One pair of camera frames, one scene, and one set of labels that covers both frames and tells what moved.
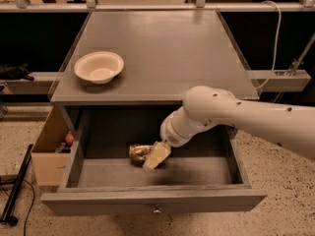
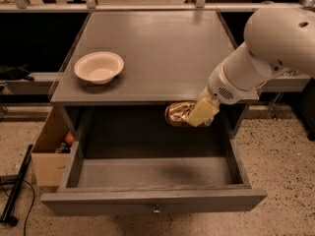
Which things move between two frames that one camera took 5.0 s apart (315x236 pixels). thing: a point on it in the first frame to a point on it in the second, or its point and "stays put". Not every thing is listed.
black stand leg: (8, 216) stays put
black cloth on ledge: (18, 72) stays put
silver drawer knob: (157, 208) stays put
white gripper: (168, 132) to (220, 87)
